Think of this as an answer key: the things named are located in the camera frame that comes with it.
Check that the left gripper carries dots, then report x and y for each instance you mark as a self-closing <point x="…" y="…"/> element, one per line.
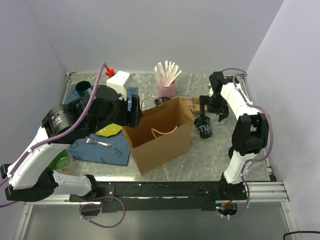
<point x="125" y="120"/>

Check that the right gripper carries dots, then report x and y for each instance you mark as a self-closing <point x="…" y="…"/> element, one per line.
<point x="222" y="111"/>

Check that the brown paper bag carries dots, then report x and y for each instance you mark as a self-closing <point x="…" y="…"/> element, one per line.
<point x="163" y="134"/>

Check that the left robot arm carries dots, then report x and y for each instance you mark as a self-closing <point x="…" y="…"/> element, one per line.
<point x="30" y="179"/>

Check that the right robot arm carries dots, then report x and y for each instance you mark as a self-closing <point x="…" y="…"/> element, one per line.
<point x="249" y="136"/>

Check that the brown pulp cup carrier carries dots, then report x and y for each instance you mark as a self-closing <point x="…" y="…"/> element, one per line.
<point x="192" y="103"/>

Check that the green polka dot plate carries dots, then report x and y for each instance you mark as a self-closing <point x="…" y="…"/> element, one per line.
<point x="110" y="130"/>

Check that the pink straw holder cup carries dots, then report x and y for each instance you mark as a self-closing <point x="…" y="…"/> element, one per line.
<point x="166" y="91"/>

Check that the white paper straws bundle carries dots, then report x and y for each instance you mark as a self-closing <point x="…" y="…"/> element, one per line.
<point x="167" y="74"/>

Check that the blue letter placemat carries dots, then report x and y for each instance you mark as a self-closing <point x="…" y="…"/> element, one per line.
<point x="118" y="154"/>

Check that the dark green mug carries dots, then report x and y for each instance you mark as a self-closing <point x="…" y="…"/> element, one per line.
<point x="81" y="87"/>

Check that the silver fork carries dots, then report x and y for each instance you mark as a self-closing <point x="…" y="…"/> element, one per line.
<point x="89" y="141"/>

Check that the green cup at edge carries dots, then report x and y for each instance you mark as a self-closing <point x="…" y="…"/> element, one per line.
<point x="64" y="163"/>

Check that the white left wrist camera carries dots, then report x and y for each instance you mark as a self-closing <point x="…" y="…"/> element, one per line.
<point x="120" y="82"/>

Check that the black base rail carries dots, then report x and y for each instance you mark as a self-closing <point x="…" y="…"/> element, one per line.
<point x="162" y="195"/>

